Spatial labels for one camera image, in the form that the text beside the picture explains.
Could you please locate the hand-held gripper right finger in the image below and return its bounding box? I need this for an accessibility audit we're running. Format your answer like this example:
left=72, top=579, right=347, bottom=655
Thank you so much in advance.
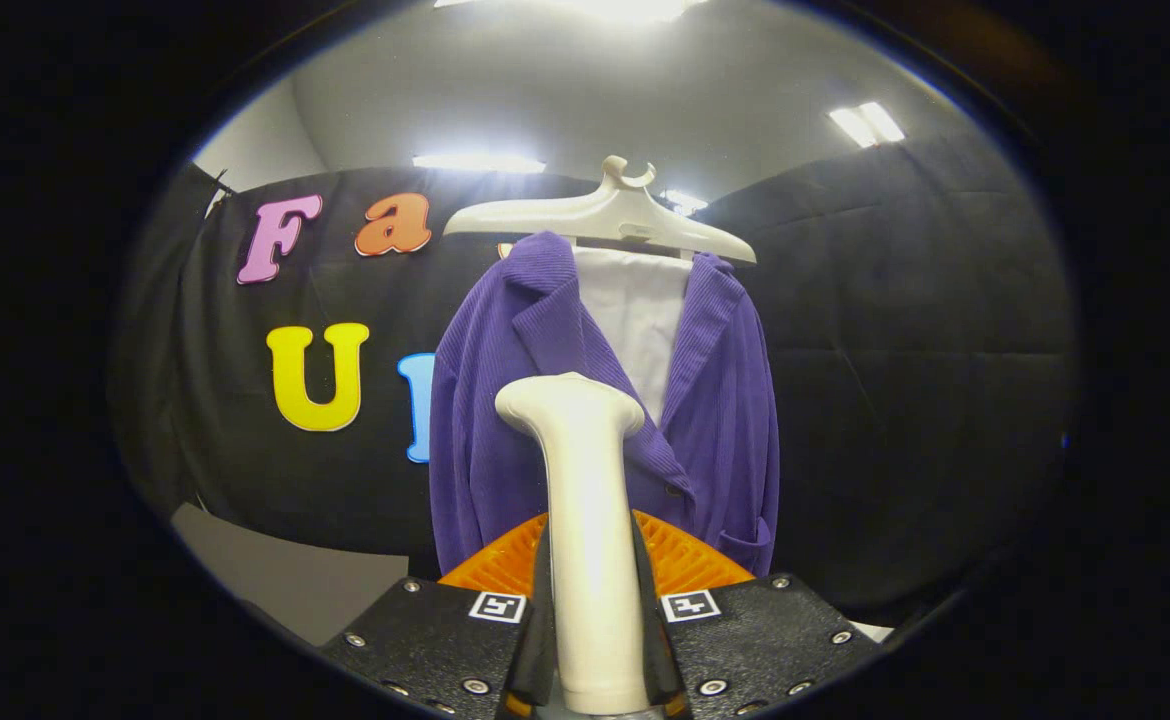
left=630, top=510, right=881, bottom=720

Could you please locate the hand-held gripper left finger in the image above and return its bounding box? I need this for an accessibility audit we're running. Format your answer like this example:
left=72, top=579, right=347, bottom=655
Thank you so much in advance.
left=320, top=512, right=556, bottom=720

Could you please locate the long ceiling light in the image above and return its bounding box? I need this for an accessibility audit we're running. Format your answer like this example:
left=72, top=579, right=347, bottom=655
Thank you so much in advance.
left=412, top=152, right=548, bottom=174

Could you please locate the twin-tube ceiling light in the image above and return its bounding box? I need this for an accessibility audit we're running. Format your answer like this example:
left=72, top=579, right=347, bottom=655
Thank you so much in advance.
left=828, top=101, right=906, bottom=149

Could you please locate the large ceiling light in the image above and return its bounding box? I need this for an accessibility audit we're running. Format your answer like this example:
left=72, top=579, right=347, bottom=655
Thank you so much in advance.
left=435, top=0, right=711, bottom=23

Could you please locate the black backdrop cloth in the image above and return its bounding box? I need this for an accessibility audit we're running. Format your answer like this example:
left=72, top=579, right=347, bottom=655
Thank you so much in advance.
left=180, top=168, right=716, bottom=556
left=110, top=165, right=231, bottom=511
left=700, top=130, right=1081, bottom=626

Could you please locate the white clothes hanger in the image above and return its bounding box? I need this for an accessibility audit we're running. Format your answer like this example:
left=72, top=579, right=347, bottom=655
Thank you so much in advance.
left=442, top=155, right=758, bottom=266

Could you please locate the purple corduroy jacket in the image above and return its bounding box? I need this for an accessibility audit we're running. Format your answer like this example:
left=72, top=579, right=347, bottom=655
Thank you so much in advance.
left=429, top=231, right=781, bottom=579

